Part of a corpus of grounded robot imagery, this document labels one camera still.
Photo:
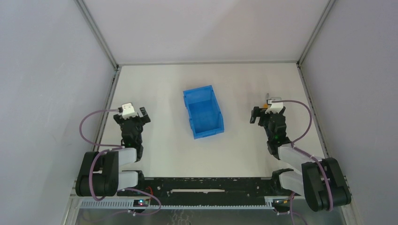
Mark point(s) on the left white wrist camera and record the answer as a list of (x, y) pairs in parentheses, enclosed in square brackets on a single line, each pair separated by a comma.
[(127, 110)]

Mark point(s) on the blue plastic bin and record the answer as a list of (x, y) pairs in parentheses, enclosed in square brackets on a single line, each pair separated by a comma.
[(205, 116)]

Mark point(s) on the grey cable duct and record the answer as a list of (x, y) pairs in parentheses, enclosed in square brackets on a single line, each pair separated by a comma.
[(128, 204)]

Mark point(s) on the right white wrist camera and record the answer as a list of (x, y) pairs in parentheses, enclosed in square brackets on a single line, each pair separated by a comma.
[(274, 105)]

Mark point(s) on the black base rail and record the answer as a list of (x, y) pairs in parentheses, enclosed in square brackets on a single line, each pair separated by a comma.
[(219, 191)]

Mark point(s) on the small electronics board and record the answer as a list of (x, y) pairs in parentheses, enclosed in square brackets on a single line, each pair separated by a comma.
[(141, 203)]

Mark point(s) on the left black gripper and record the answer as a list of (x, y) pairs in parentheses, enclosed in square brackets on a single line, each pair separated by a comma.
[(132, 120)]

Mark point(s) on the orange black screwdriver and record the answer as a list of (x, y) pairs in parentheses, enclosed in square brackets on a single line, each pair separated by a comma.
[(265, 105)]

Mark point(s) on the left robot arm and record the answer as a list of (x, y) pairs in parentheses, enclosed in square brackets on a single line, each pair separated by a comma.
[(99, 172)]

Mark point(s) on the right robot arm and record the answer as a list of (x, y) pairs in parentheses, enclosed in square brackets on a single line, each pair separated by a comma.
[(319, 180)]

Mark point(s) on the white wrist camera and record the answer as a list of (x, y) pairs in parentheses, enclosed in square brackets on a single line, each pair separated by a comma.
[(127, 110), (274, 105)]

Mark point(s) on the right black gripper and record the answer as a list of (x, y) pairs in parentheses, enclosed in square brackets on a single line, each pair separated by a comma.
[(266, 116)]

